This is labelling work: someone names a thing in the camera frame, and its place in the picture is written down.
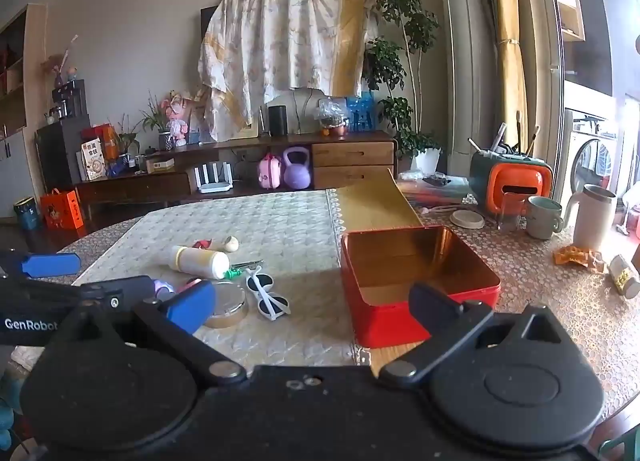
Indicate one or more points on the wooden television cabinet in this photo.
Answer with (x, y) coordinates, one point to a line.
(350, 156)

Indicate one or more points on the yellow table mat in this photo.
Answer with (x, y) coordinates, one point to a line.
(370, 206)

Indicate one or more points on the clear plastic bag with fruit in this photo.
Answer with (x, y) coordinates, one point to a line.
(332, 116)

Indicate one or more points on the small glass jar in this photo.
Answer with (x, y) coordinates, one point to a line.
(624, 276)

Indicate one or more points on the coffee machine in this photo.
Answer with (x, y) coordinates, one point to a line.
(70, 101)

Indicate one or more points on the green mug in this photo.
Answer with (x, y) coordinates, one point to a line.
(542, 218)

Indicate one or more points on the clear glass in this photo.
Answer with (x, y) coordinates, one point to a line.
(510, 213)

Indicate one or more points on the white pen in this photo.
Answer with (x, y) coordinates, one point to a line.
(477, 146)

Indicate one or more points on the purple toy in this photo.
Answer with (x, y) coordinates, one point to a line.
(162, 287)

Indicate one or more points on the black speaker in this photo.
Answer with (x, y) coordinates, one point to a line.
(278, 121)

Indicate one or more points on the metal tweezers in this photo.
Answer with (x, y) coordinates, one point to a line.
(234, 272)

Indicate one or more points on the orange green tissue box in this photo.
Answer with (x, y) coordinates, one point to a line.
(515, 181)

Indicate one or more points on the dried flower vase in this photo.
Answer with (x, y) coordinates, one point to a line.
(57, 68)

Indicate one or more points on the purple kettlebell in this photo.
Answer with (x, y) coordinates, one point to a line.
(297, 173)

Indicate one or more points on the stack of books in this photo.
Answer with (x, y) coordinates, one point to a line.
(435, 193)

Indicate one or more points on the pink doll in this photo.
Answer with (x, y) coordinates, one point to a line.
(177, 116)

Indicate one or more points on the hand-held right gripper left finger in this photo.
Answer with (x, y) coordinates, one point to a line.
(190, 308)

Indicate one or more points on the white sunglasses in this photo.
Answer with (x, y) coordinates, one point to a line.
(260, 282)

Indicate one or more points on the black television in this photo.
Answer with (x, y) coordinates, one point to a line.
(207, 18)

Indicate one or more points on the pink small toy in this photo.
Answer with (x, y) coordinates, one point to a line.
(190, 284)

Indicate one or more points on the printed snack packet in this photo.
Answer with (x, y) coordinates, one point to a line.
(94, 161)

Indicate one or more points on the wooden wall shelf cabinet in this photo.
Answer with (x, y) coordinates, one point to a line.
(30, 91)

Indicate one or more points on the blue small item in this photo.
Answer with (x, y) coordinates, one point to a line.
(115, 169)

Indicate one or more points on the white bottle with yellow bands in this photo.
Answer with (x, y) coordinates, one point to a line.
(200, 261)

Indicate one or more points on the black cabinet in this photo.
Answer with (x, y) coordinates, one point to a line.
(60, 156)

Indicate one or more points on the yellow curtain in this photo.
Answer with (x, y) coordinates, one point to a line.
(510, 66)

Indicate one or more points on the lilac tube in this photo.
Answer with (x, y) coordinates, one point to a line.
(500, 136)

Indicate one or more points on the cream round lid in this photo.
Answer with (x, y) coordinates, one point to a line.
(467, 219)

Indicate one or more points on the cream ball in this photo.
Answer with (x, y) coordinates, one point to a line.
(230, 242)

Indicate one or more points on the small wooden box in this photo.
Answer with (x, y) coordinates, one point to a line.
(160, 165)

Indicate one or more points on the orange gift bag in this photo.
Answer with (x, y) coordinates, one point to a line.
(60, 211)

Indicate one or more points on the cream fan-shaped ornament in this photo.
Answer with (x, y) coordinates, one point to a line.
(305, 111)

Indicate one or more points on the red small packet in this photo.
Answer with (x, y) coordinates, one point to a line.
(202, 244)

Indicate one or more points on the washing machine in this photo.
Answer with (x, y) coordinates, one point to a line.
(592, 156)

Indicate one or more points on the small potted plant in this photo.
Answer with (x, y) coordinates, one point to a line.
(165, 140)

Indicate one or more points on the standing air conditioner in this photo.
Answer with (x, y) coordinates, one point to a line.
(467, 66)

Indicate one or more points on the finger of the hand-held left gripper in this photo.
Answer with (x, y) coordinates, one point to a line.
(125, 291)
(50, 265)

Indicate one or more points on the red tin box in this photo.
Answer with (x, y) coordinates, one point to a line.
(380, 326)

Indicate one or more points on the white router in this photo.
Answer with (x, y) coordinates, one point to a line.
(210, 181)

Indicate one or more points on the black small pouch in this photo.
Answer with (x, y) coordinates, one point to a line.
(437, 181)

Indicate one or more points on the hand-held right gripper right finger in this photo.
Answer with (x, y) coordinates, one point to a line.
(435, 306)

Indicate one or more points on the dark jar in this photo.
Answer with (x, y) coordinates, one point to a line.
(26, 213)

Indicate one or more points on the orange snack wrapper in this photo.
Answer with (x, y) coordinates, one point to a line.
(575, 257)

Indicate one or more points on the blue box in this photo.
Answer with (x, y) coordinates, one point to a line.
(360, 113)

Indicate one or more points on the pink plastic spoon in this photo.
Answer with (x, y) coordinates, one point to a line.
(435, 209)

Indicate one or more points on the pink toy case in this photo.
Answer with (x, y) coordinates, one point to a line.
(270, 173)

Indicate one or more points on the tall white mug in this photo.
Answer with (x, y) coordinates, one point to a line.
(592, 218)

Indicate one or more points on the white lace tablecloth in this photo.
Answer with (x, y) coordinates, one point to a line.
(225, 221)

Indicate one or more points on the floral draped cloth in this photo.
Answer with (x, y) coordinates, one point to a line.
(280, 36)

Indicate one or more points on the tall potted green plant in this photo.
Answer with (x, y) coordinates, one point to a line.
(400, 66)

